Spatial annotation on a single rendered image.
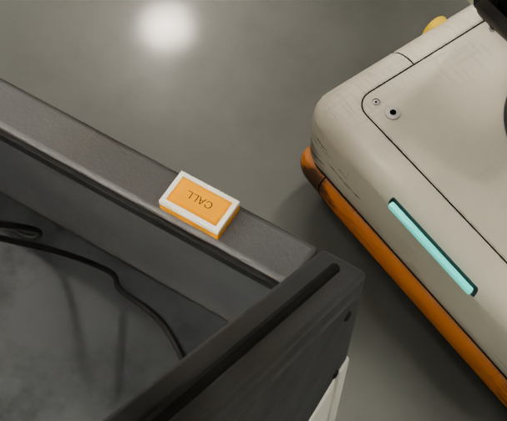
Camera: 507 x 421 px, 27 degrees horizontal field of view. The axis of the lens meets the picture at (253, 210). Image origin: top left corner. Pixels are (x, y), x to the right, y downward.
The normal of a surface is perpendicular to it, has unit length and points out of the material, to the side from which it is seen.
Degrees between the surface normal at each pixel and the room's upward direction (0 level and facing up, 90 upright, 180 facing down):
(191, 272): 90
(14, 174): 90
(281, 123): 0
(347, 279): 43
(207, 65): 0
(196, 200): 0
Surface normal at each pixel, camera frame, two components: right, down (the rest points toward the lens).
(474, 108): 0.01, -0.49
